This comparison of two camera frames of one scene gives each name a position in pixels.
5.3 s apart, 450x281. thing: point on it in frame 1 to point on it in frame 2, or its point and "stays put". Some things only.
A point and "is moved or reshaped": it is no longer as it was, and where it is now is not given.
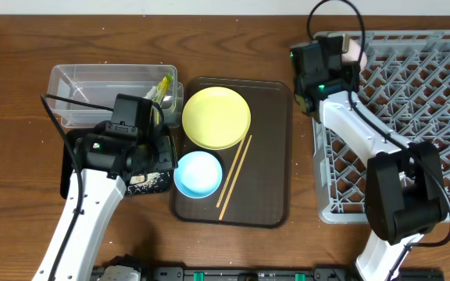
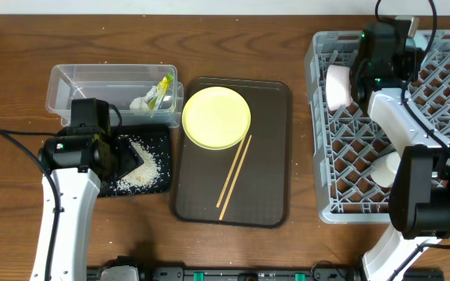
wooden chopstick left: x=219 y=200 stays put
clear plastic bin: x=101 y=83 stays put
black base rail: x=276 y=273 stays put
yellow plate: x=216 y=118 stays put
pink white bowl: x=353 y=53 is moved or reshaped
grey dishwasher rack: x=419 y=85 stays put
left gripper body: x=151 y=154 to x=123 y=160
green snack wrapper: x=162 y=88 stays put
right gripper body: x=345 y=75 to x=405 y=65
